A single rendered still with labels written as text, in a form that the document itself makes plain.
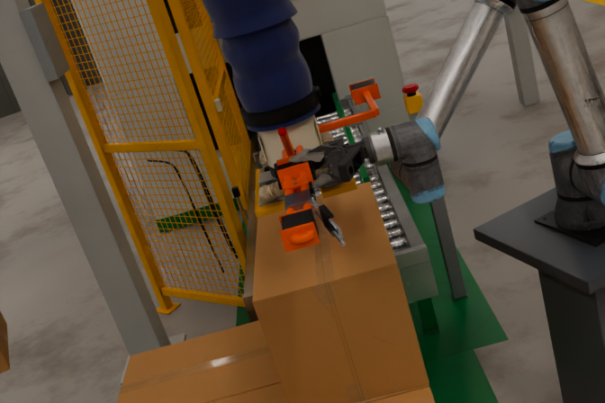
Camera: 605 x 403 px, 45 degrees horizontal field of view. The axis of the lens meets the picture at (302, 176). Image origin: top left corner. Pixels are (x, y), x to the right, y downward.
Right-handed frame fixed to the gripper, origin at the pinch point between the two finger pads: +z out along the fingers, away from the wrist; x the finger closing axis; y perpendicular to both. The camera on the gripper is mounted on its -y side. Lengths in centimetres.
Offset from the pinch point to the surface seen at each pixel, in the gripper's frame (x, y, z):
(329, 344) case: -49.1, -3.5, 5.2
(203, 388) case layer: -70, 23, 51
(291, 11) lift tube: 36.6, 21.6, -10.0
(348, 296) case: -36.2, -3.6, -3.8
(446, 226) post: -87, 118, -49
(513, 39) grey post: -73, 344, -157
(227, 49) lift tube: 31.4, 23.1, 9.5
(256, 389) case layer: -71, 16, 33
